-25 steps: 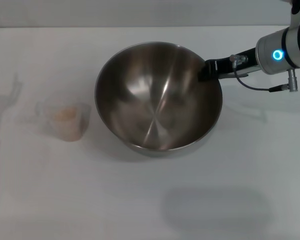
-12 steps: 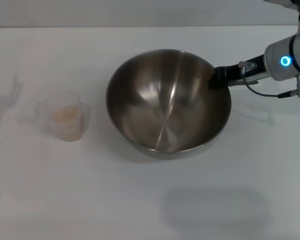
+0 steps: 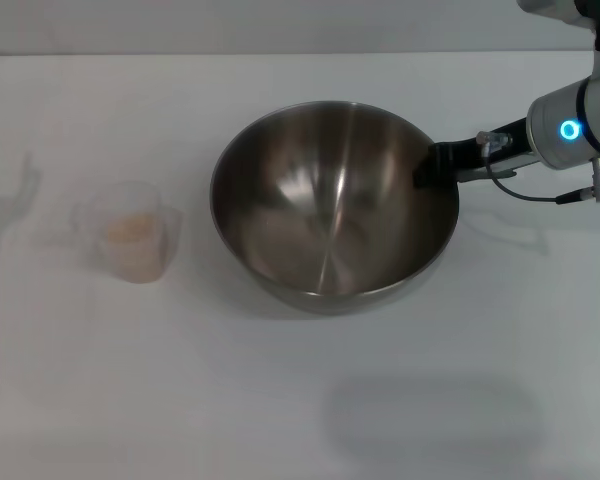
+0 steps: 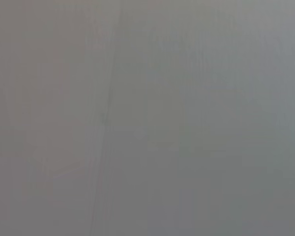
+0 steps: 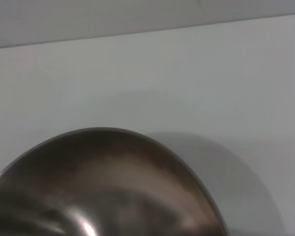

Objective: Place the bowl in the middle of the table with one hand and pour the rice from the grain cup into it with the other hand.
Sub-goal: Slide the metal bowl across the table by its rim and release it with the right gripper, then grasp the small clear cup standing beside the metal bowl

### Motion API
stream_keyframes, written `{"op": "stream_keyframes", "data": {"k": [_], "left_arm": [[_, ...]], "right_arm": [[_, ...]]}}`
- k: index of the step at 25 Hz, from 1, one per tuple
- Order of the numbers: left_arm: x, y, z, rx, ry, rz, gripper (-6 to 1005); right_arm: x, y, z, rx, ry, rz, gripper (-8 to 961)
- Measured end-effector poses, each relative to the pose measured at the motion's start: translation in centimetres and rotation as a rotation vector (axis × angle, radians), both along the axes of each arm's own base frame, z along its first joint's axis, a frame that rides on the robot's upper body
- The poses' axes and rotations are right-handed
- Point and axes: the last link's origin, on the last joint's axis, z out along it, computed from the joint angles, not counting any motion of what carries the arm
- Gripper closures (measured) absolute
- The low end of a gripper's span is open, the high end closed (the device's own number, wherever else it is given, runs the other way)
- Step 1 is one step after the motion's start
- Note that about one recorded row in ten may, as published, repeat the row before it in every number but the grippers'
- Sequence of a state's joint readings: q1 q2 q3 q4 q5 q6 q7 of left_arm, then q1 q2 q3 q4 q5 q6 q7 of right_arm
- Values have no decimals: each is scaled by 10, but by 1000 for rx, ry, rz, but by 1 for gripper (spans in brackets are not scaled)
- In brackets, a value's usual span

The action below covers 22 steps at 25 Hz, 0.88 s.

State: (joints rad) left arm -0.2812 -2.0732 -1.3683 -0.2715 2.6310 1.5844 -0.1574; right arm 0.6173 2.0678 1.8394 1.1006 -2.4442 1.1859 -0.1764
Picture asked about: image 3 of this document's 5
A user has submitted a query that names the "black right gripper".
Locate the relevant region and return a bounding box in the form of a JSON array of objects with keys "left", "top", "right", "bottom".
[{"left": 412, "top": 117, "right": 540, "bottom": 190}]

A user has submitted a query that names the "stainless steel mixing bowl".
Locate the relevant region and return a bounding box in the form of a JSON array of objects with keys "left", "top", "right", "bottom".
[{"left": 209, "top": 100, "right": 460, "bottom": 316}]

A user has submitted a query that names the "uncooked white rice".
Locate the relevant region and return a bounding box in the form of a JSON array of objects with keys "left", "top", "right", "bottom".
[{"left": 104, "top": 211, "right": 164, "bottom": 281}]

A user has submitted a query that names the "clear plastic measuring cup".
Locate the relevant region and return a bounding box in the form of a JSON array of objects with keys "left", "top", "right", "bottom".
[{"left": 69, "top": 180, "right": 184, "bottom": 285}]

